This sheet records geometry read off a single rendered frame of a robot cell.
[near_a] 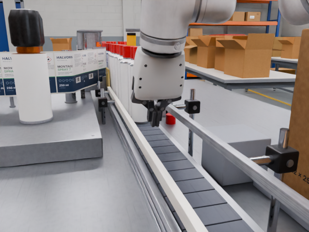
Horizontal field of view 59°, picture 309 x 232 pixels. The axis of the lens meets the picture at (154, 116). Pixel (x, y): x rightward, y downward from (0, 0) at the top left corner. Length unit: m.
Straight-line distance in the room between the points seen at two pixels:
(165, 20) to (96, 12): 8.13
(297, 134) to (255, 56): 2.08
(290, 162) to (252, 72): 2.21
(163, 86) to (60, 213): 0.29
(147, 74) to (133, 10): 8.01
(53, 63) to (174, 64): 0.59
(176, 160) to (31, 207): 0.27
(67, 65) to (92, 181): 0.54
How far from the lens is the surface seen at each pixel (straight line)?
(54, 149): 0.67
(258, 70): 2.61
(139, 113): 0.75
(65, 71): 1.03
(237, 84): 2.51
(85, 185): 0.57
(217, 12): 0.48
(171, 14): 0.47
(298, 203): 0.29
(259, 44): 2.57
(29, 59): 0.79
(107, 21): 8.56
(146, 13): 0.48
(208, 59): 3.31
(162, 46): 0.48
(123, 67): 0.83
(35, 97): 0.81
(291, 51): 5.44
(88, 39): 1.31
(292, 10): 0.88
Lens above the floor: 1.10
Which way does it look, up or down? 15 degrees down
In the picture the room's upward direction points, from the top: straight up
